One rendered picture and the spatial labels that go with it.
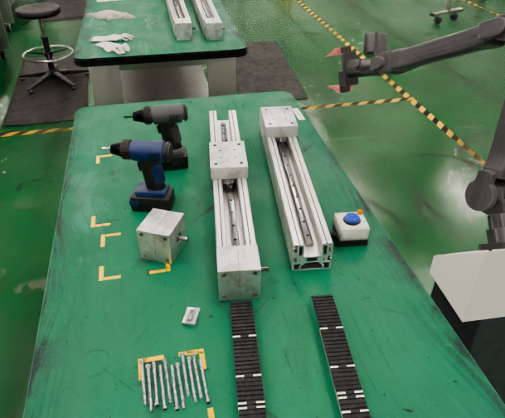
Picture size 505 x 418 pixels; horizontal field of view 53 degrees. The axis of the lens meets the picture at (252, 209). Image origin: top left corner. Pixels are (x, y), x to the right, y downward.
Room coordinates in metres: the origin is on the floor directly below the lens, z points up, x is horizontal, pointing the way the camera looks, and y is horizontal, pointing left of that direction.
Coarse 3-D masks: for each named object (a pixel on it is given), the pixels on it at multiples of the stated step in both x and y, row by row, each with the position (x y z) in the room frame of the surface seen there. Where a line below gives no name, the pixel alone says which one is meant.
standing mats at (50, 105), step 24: (48, 0) 7.03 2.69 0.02; (72, 0) 7.04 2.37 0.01; (264, 48) 5.09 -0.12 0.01; (24, 72) 4.40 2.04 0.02; (240, 72) 4.42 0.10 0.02; (264, 72) 4.42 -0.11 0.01; (288, 72) 4.42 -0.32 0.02; (24, 96) 3.87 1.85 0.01; (48, 96) 3.87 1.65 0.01; (72, 96) 3.87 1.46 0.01; (24, 120) 3.42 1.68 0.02; (48, 120) 3.43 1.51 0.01
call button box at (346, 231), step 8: (336, 216) 1.12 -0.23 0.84; (344, 216) 1.11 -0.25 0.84; (360, 216) 1.12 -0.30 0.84; (336, 224) 1.10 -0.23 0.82; (344, 224) 1.08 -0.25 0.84; (352, 224) 1.08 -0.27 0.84; (360, 224) 1.08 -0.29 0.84; (336, 232) 1.10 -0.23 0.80; (344, 232) 1.06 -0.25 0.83; (352, 232) 1.06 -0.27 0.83; (360, 232) 1.06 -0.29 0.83; (368, 232) 1.06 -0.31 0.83; (336, 240) 1.09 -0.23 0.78; (344, 240) 1.06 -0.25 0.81; (352, 240) 1.06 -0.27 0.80; (360, 240) 1.06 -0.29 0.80
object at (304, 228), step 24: (264, 144) 1.61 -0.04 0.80; (288, 144) 1.53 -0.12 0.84; (288, 168) 1.38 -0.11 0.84; (288, 192) 1.20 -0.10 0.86; (312, 192) 1.20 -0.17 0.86; (288, 216) 1.08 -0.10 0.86; (312, 216) 1.10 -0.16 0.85; (288, 240) 1.05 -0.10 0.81; (312, 240) 1.02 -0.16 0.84; (312, 264) 0.98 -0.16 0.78
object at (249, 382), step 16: (240, 304) 0.81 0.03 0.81; (240, 320) 0.77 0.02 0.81; (240, 336) 0.72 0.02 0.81; (240, 352) 0.68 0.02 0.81; (256, 352) 0.68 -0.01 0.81; (240, 368) 0.64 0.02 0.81; (256, 368) 0.64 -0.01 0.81; (240, 384) 0.60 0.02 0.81; (256, 384) 0.60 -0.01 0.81; (240, 400) 0.57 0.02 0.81; (256, 400) 0.57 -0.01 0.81; (240, 416) 0.54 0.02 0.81; (256, 416) 0.53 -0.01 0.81
